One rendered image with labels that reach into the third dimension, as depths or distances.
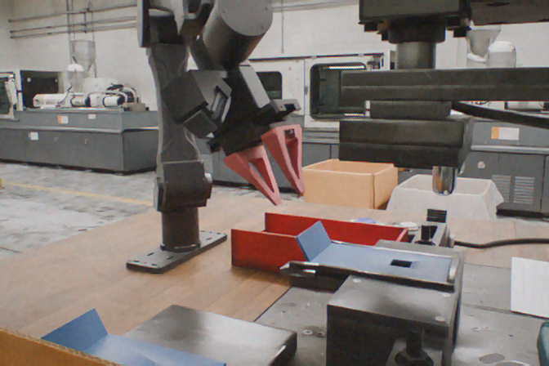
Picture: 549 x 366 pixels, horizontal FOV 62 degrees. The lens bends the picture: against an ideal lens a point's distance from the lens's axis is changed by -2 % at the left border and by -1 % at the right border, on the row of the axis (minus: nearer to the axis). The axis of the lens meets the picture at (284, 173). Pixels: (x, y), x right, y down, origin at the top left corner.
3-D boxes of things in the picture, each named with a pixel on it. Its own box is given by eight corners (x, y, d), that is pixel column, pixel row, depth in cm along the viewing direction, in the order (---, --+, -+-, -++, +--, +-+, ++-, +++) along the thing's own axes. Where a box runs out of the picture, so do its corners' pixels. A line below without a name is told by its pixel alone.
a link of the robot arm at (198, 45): (266, 63, 50) (239, 9, 51) (222, 78, 48) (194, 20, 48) (246, 89, 57) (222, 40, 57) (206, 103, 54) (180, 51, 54)
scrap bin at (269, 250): (265, 243, 83) (265, 211, 82) (407, 263, 72) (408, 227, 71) (230, 265, 72) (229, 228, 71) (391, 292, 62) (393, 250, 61)
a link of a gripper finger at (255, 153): (301, 193, 48) (261, 113, 48) (249, 219, 51) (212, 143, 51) (324, 181, 54) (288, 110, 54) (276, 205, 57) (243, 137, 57)
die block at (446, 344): (377, 303, 58) (379, 247, 57) (459, 318, 54) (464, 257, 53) (324, 393, 40) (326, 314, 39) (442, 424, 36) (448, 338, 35)
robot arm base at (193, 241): (229, 197, 84) (197, 194, 87) (157, 223, 66) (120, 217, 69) (229, 238, 86) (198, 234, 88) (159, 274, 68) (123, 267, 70)
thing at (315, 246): (317, 244, 55) (317, 220, 55) (452, 262, 49) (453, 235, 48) (294, 263, 49) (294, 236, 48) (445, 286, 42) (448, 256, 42)
